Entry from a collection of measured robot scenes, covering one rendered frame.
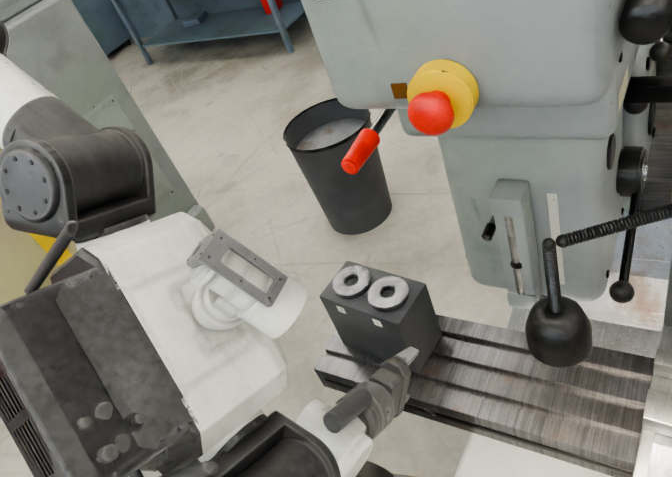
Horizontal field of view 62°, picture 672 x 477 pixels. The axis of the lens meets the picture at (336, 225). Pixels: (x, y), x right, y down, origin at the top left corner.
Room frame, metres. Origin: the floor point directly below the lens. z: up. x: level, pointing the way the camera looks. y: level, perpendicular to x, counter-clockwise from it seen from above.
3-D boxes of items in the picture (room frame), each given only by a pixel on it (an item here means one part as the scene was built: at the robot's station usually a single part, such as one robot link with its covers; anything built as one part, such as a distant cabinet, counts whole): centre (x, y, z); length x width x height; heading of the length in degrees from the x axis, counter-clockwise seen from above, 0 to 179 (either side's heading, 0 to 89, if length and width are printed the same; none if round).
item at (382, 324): (0.87, -0.01, 1.03); 0.22 x 0.12 x 0.20; 39
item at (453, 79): (0.42, -0.13, 1.76); 0.06 x 0.02 x 0.06; 47
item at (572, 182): (0.59, -0.29, 1.47); 0.21 x 0.19 x 0.32; 47
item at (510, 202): (0.51, -0.21, 1.45); 0.04 x 0.04 x 0.21; 47
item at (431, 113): (0.41, -0.11, 1.76); 0.04 x 0.03 x 0.04; 47
